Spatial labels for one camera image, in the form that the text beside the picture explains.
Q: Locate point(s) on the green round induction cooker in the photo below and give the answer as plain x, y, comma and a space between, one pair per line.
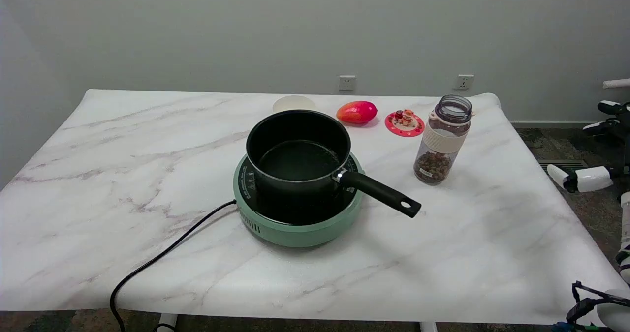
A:
295, 234

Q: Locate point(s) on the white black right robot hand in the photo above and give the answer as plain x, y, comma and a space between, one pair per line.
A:
593, 179

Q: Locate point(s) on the white tube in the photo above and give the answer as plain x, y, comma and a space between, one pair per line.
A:
617, 83

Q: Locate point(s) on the white wall outlet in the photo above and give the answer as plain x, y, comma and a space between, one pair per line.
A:
464, 81
347, 82

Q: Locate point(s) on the clear bottle with beans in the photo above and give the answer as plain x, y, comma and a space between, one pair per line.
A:
433, 167

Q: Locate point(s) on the marble pattern table cover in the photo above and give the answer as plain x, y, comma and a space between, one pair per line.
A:
123, 174

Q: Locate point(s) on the floor vent grille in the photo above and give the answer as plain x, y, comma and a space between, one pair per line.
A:
566, 165

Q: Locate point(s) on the red mango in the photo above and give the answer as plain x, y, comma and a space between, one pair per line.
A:
357, 112

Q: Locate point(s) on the white round bowl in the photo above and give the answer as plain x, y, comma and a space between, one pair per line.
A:
294, 103

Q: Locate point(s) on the pink coaster with figurines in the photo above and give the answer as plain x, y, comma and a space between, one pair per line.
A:
404, 124

